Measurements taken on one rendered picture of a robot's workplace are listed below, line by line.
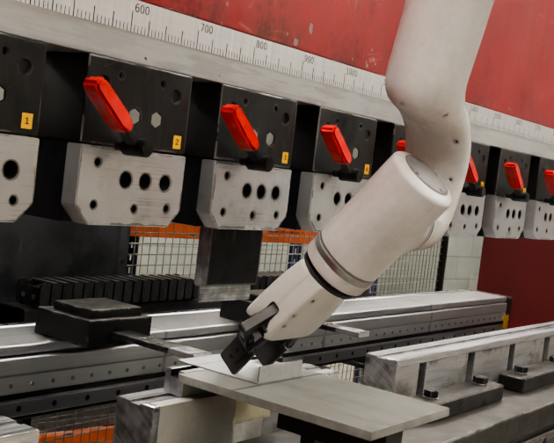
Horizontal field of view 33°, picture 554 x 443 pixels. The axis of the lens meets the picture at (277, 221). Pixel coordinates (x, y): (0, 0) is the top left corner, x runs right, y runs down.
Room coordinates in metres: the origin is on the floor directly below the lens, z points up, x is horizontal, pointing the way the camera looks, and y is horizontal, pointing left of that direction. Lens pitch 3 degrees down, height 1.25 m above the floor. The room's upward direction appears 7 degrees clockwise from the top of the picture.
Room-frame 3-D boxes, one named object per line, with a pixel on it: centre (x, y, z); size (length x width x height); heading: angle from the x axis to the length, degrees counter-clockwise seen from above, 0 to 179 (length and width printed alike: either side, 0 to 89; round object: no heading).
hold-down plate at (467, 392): (1.62, -0.35, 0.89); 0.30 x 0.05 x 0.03; 144
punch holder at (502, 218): (1.79, -0.40, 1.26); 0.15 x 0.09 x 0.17; 144
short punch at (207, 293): (1.16, 0.05, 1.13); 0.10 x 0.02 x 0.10; 144
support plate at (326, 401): (1.07, -0.07, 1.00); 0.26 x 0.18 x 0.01; 54
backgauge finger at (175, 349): (1.26, 0.18, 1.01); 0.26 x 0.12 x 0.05; 54
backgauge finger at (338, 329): (1.59, -0.06, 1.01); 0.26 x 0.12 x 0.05; 54
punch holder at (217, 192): (1.14, 0.07, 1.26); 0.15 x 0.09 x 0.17; 144
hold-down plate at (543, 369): (1.94, -0.58, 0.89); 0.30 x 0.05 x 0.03; 144
